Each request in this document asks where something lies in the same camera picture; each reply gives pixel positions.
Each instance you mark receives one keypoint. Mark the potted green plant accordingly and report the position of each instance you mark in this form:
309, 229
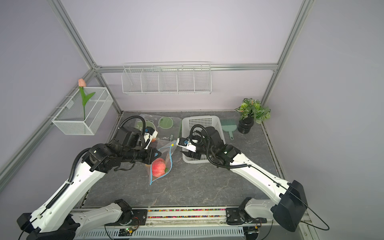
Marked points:
251, 111

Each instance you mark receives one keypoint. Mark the clear blue-zipper bag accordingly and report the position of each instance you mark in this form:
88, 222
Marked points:
166, 150

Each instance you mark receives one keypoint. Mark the white mesh wall basket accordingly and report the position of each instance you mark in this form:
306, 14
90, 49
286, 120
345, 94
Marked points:
70, 121

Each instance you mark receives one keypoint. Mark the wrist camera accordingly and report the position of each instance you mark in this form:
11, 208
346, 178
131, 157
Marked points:
185, 143
149, 136

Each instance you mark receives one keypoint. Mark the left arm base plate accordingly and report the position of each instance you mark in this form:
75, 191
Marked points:
138, 217

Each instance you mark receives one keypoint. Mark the white wire wall shelf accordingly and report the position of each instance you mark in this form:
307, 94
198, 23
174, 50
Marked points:
167, 78

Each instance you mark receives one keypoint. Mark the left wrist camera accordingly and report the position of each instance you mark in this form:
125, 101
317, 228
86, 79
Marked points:
149, 136

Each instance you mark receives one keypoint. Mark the green printed zip-top bag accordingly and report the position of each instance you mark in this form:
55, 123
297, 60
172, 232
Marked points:
168, 128

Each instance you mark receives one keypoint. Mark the red peach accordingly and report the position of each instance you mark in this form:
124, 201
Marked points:
159, 168

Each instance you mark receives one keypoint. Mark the white plastic basket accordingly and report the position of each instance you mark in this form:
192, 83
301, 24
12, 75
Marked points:
206, 121

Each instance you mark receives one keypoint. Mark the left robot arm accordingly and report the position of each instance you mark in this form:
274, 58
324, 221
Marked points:
54, 219

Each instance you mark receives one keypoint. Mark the pink artificial tulip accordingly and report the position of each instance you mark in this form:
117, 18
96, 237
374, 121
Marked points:
85, 97

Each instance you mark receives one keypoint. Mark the green dustpan scoop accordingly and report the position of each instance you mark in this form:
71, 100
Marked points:
229, 126

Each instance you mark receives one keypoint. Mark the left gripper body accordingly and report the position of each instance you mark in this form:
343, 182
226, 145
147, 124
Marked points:
138, 154

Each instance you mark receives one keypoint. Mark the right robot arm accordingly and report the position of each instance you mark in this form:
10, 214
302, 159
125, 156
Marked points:
287, 201

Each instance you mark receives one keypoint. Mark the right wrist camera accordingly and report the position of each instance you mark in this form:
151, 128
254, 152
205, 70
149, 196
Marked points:
185, 143

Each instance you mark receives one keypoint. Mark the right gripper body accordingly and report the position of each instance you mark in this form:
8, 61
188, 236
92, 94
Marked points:
201, 149

